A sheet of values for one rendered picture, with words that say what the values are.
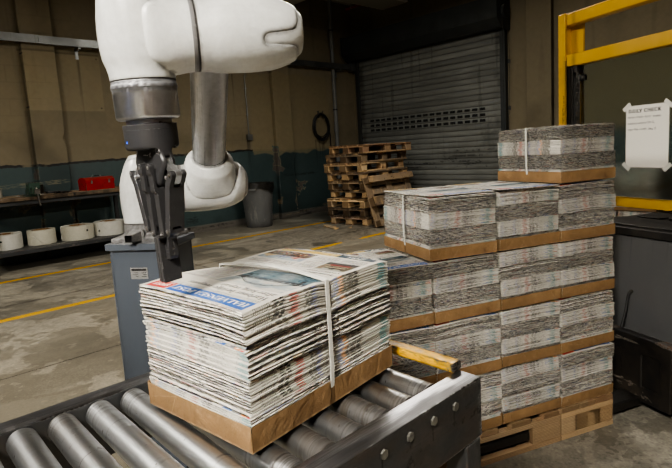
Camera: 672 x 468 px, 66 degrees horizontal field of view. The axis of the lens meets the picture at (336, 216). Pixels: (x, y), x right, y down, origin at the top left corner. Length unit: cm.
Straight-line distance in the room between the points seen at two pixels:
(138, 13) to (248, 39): 15
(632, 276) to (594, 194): 73
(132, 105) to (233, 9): 19
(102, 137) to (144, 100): 758
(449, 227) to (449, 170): 781
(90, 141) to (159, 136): 751
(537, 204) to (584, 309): 51
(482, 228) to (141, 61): 146
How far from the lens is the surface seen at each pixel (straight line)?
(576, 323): 235
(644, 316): 293
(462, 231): 191
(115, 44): 77
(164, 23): 77
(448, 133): 966
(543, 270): 218
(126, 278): 174
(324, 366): 93
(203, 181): 165
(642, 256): 287
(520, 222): 206
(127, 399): 114
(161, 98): 77
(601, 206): 234
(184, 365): 94
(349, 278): 93
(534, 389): 231
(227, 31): 77
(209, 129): 153
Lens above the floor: 125
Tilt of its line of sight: 7 degrees down
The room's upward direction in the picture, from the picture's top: 3 degrees counter-clockwise
